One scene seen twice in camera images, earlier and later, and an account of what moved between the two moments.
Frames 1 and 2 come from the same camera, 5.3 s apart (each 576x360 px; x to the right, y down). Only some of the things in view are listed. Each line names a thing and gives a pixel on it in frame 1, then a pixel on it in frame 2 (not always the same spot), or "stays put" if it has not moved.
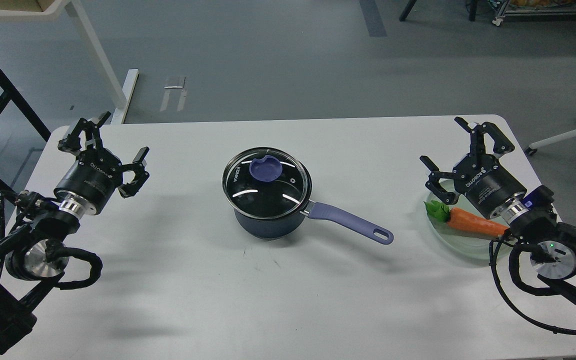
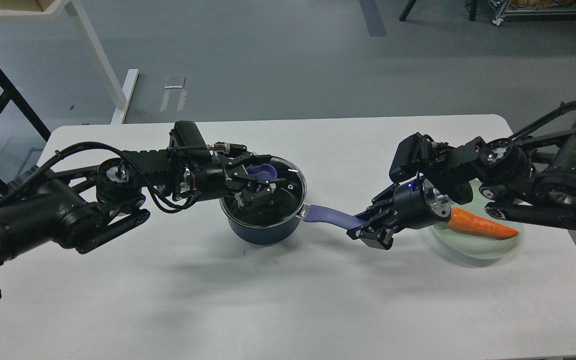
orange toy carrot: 441,212 stays put
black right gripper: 481,178 → 416,204
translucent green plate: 466,244 stays put
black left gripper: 97,174 → 211,181
